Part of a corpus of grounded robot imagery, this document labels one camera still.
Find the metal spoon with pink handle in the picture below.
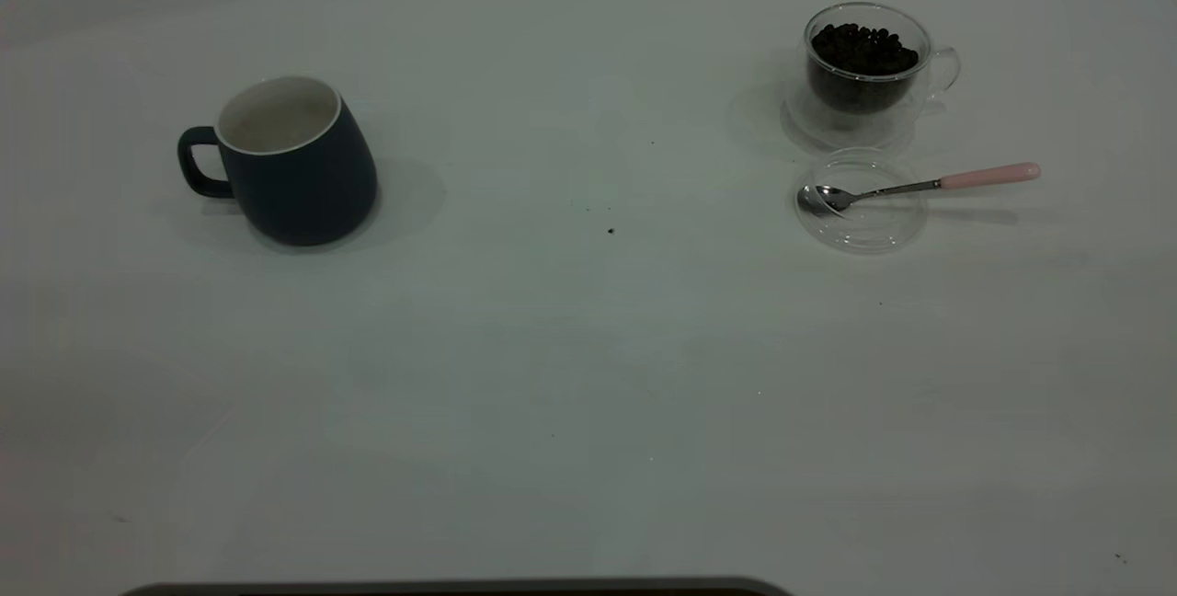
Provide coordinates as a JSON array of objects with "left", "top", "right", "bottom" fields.
[{"left": 798, "top": 163, "right": 1042, "bottom": 218}]

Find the clear glass handled cup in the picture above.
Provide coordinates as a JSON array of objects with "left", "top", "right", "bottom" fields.
[{"left": 782, "top": 2, "right": 962, "bottom": 156}]

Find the glass cup with coffee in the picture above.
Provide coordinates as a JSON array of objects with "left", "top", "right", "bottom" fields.
[{"left": 807, "top": 22, "right": 920, "bottom": 114}]

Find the dark grey ceramic mug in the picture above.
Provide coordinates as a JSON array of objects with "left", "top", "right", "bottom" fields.
[{"left": 177, "top": 74, "right": 379, "bottom": 247}]

